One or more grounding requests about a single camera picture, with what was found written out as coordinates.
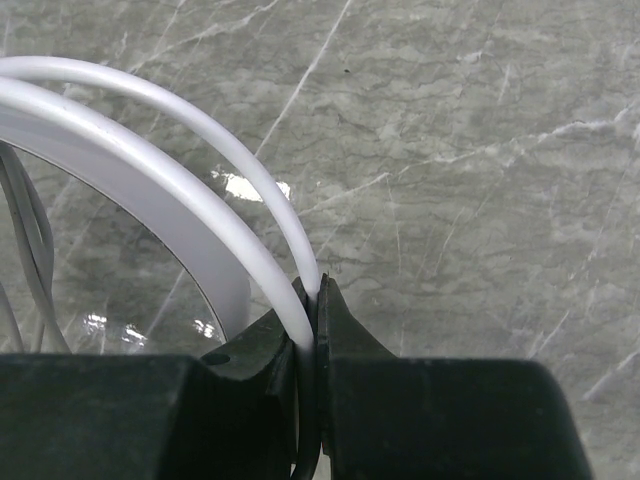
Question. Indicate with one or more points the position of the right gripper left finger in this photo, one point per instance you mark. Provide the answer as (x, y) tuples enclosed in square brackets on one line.
[(259, 362)]

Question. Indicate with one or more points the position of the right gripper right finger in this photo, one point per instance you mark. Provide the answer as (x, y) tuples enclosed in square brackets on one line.
[(338, 332)]

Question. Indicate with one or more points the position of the white headset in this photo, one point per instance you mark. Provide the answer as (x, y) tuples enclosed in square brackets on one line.
[(20, 73)]

